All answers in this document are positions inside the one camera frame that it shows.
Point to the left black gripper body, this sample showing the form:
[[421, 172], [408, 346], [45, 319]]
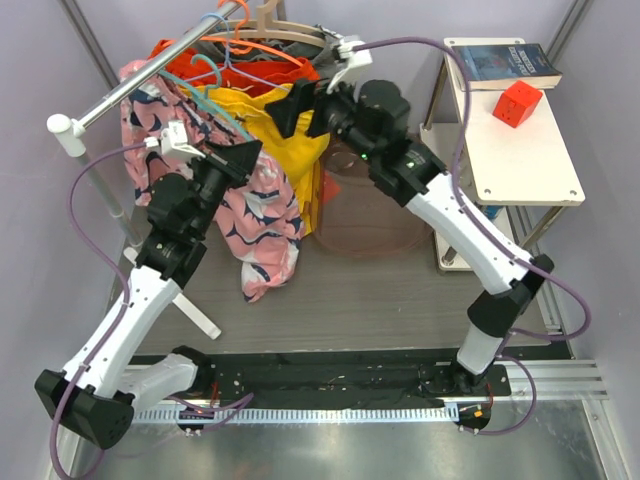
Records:
[[209, 181]]

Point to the orange plastic hanger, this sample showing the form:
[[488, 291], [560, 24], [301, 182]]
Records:
[[243, 47]]

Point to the white two-tier shelf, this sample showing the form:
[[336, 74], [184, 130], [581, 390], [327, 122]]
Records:
[[526, 166]]

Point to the blue wire hanger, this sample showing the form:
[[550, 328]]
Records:
[[255, 68]]

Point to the dark blue book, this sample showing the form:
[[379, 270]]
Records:
[[497, 67]]

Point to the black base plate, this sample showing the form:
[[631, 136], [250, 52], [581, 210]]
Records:
[[355, 380]]

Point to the transparent brown plastic basin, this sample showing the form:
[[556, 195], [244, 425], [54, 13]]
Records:
[[355, 218]]

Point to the perforated metal cable rail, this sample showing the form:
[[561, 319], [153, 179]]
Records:
[[167, 413]]

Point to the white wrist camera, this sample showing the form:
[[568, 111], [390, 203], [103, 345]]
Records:
[[174, 142], [352, 60]]

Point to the pink whale print shorts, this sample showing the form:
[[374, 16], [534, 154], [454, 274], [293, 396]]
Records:
[[261, 221]]

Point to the grey garment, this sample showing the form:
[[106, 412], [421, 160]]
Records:
[[320, 58]]

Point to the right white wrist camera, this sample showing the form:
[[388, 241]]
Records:
[[352, 60]]

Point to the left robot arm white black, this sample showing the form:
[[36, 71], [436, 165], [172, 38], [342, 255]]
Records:
[[92, 395]]

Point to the beige wooden hanger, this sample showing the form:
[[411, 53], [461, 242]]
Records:
[[263, 25]]

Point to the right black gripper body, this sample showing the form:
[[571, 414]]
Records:
[[332, 113]]

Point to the red cube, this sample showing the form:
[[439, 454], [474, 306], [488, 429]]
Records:
[[517, 103]]

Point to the silver clothes rack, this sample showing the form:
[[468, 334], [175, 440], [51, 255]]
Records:
[[69, 131]]

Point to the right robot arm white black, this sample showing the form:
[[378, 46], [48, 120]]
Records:
[[372, 121]]

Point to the yellow shorts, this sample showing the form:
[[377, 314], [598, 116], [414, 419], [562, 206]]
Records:
[[298, 155]]

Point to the orange shorts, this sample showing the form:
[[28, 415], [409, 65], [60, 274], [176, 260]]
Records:
[[198, 70]]

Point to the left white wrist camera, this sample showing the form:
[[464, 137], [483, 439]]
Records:
[[174, 142]]

